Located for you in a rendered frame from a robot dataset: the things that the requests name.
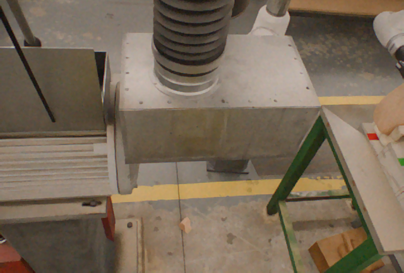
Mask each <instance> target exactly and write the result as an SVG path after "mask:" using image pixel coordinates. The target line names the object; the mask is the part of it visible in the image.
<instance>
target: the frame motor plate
mask: <svg viewBox="0 0 404 273"><path fill-rule="evenodd" d="M108 200H109V197H90V198H65V199H53V200H29V201H17V202H0V224H12V223H22V222H43V221H63V220H74V219H94V218H106V217H107V213H108Z"/></svg>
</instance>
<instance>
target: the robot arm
mask: <svg viewBox="0 0 404 273"><path fill-rule="evenodd" d="M289 4H290V0H268V2H267V5H266V6H263V7H262V8H261V9H260V11H259V13H258V16H257V18H256V21H255V23H254V28H252V30H251V32H249V33H248V35H285V32H286V29H287V26H288V22H289V18H290V17H289V14H288V12H287V10H288V6H289ZM373 27H374V31H375V33H376V36H377V38H378V40H379V42H380V43H381V45H382V46H383V47H385V48H387V50H388V51H389V53H390V54H391V55H392V57H393V58H394V59H396V60H397V62H398V63H397V64H396V66H395V67H396V68H397V69H398V70H399V72H400V74H401V76H402V78H403V81H404V9H403V10H401V11H399V12H396V13H395V12H392V11H384V12H382V13H380V14H378V15H377V16H376V18H375V19H374V23H373Z"/></svg>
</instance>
